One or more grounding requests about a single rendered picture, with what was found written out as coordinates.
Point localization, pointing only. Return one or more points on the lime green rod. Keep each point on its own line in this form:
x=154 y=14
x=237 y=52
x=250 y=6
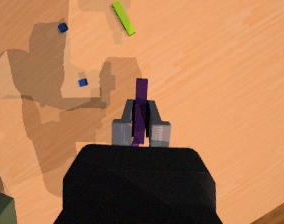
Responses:
x=123 y=17

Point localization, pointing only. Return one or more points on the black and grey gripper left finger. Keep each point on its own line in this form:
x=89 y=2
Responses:
x=123 y=129

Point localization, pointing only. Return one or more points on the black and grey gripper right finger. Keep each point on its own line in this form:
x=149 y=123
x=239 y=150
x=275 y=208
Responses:
x=157 y=130

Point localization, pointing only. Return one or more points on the small blue cube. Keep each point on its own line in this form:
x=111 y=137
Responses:
x=83 y=82
x=63 y=27

